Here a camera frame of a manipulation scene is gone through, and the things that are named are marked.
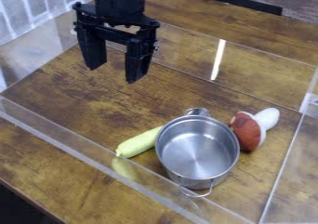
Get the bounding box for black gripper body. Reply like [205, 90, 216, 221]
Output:
[73, 0, 161, 46]

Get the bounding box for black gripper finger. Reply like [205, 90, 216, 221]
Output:
[126, 38, 157, 84]
[77, 24, 107, 71]

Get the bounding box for plush brown mushroom toy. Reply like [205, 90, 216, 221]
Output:
[229, 108, 280, 151]

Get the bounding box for stainless steel pot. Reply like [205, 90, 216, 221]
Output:
[156, 107, 240, 198]

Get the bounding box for green handled metal spoon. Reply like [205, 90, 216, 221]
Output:
[115, 125, 164, 158]

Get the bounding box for black bar on table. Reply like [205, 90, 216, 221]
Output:
[214, 0, 284, 16]

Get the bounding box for clear acrylic enclosure wall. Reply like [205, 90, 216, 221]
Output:
[0, 0, 318, 224]

